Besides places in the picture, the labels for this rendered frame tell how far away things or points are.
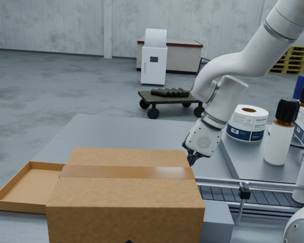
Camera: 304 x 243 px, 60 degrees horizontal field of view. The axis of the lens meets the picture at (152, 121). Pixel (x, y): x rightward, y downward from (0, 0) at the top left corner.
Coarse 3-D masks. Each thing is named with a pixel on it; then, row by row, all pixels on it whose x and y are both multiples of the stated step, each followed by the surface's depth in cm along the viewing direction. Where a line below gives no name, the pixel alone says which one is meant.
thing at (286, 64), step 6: (294, 48) 962; (300, 48) 923; (288, 54) 897; (294, 54) 931; (300, 54) 930; (282, 60) 907; (288, 60) 905; (294, 60) 901; (300, 60) 900; (276, 66) 981; (282, 66) 946; (288, 66) 983; (294, 66) 909; (300, 66) 908; (270, 72) 920; (276, 72) 926; (282, 72) 917; (288, 72) 952; (294, 72) 951; (300, 72) 913
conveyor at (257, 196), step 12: (204, 192) 94; (216, 192) 95; (228, 192) 95; (252, 192) 97; (264, 192) 97; (276, 192) 97; (288, 192) 98; (264, 204) 90; (276, 204) 90; (288, 204) 91; (300, 204) 91
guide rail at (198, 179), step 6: (198, 180) 88; (204, 180) 88; (210, 180) 88; (216, 180) 88; (222, 180) 88; (228, 180) 88; (234, 180) 88; (240, 180) 88; (246, 180) 88; (258, 186) 88; (264, 186) 88; (270, 186) 88; (276, 186) 87; (282, 186) 87; (288, 186) 87; (294, 186) 87; (300, 186) 87
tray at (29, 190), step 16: (16, 176) 100; (32, 176) 105; (48, 176) 106; (0, 192) 90; (16, 192) 95; (32, 192) 96; (48, 192) 96; (0, 208) 86; (16, 208) 86; (32, 208) 86
